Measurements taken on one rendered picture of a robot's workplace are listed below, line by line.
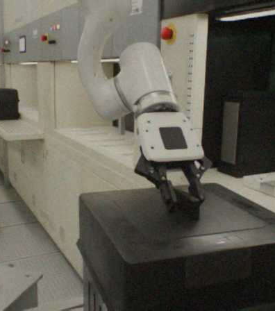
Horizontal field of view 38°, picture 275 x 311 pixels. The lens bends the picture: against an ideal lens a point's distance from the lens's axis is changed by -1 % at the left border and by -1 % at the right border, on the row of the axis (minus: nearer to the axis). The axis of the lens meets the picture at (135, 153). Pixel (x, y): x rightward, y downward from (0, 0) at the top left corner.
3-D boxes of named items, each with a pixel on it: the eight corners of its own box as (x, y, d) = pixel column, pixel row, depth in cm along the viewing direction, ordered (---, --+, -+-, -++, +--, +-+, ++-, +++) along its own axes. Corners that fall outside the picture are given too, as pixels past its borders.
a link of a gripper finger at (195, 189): (189, 164, 66) (201, 200, 62) (206, 162, 67) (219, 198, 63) (182, 173, 68) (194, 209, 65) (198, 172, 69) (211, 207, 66)
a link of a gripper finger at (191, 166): (180, 144, 68) (173, 169, 65) (206, 154, 68) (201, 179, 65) (175, 153, 70) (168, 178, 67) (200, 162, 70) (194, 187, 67)
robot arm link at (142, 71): (120, 107, 71) (166, 83, 69) (106, 55, 78) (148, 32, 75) (140, 127, 78) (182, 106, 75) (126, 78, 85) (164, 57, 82)
